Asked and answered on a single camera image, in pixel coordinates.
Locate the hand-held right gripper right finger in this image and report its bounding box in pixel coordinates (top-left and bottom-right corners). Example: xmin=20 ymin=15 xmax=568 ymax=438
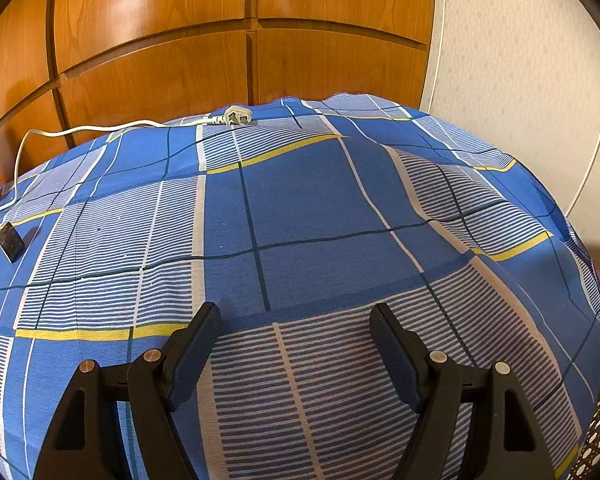
xmin=369 ymin=302 xmax=563 ymax=480

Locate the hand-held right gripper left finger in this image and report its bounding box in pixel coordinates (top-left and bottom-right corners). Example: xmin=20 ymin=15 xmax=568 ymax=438
xmin=32 ymin=301 xmax=222 ymax=480

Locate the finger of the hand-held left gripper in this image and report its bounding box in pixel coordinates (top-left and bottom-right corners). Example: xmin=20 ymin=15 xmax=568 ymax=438
xmin=0 ymin=222 xmax=25 ymax=264

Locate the blue plaid tablecloth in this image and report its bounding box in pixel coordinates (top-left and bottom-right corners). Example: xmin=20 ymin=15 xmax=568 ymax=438
xmin=0 ymin=92 xmax=600 ymax=480

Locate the white power plug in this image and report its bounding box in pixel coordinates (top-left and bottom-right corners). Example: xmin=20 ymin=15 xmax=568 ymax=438
xmin=219 ymin=105 xmax=253 ymax=128

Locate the wooden wardrobe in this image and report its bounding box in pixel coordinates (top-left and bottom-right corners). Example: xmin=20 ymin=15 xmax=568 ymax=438
xmin=0 ymin=0 xmax=446 ymax=176

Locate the white power cable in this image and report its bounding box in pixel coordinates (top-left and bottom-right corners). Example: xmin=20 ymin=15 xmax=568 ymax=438
xmin=0 ymin=119 xmax=226 ymax=231

